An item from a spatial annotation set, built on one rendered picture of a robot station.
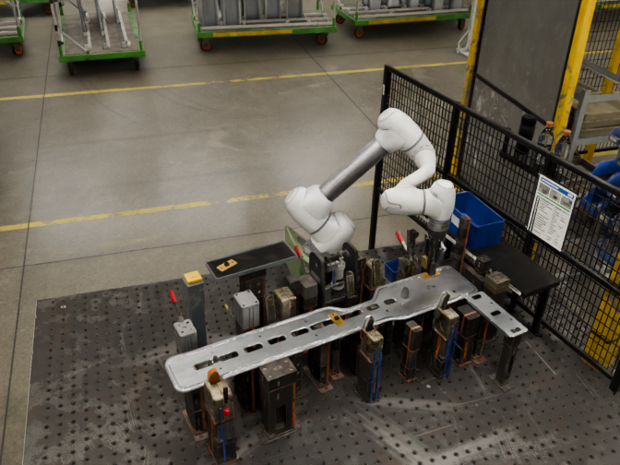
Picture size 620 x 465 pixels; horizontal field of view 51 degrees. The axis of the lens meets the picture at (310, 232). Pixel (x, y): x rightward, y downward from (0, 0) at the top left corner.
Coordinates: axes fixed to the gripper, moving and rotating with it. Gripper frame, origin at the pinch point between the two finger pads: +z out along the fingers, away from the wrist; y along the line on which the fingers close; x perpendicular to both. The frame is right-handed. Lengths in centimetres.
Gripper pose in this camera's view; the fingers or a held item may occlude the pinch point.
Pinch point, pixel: (431, 267)
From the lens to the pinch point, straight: 284.9
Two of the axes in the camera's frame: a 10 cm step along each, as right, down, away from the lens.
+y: 4.7, 4.9, -7.3
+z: -0.2, 8.4, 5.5
